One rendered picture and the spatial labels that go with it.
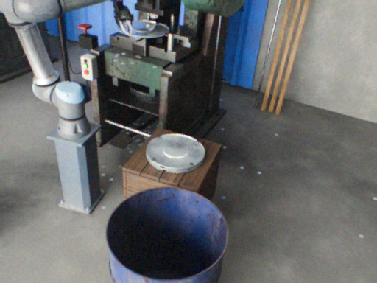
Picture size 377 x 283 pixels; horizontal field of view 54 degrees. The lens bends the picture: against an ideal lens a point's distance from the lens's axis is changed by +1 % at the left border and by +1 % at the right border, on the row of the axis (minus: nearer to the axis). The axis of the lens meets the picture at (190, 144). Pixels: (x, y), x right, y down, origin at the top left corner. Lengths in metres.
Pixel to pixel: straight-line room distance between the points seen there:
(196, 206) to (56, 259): 0.74
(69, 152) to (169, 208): 0.59
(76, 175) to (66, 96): 0.42
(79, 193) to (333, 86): 2.21
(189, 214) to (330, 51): 2.06
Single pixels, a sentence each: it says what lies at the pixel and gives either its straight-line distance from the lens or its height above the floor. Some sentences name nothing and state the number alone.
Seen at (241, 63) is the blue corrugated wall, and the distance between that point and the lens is 3.35.
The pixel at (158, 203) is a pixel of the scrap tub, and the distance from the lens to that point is 1.49.
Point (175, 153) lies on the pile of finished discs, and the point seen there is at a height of 0.38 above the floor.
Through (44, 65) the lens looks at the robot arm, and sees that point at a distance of 1.76.
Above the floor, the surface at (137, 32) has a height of 0.78.
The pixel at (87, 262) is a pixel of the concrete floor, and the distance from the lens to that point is 1.83.
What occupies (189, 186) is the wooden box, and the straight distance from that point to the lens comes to 1.66.
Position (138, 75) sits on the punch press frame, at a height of 0.55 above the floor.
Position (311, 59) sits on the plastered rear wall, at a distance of 3.22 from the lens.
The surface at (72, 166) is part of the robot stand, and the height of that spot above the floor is 0.30.
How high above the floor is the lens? 1.43
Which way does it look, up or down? 34 degrees down
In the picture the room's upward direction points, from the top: 5 degrees clockwise
